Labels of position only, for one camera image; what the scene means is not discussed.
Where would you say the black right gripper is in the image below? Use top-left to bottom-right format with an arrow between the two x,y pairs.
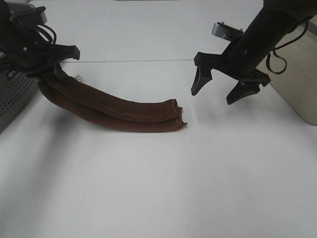
191,34 -> 270,105

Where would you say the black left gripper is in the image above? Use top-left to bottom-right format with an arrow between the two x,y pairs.
0,22 -> 80,82

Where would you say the brown towel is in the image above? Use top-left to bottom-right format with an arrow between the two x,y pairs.
38,76 -> 187,133

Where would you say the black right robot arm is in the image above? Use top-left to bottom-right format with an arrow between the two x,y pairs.
191,0 -> 317,105

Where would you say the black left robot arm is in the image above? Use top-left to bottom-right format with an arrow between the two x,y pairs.
0,0 -> 80,82

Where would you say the grey perforated plastic basket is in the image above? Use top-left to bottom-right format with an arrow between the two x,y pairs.
0,51 -> 42,136

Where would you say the beige storage box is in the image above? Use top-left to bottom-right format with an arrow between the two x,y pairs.
258,17 -> 317,125

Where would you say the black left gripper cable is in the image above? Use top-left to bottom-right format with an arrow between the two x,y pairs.
9,14 -> 57,75

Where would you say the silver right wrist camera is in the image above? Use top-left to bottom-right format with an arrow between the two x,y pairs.
211,22 -> 244,41

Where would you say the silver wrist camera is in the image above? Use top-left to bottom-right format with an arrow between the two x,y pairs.
211,22 -> 244,41
9,3 -> 47,25

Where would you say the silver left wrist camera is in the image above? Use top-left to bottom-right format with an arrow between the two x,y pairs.
9,3 -> 47,25

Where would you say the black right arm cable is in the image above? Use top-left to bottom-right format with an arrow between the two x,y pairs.
266,19 -> 310,74

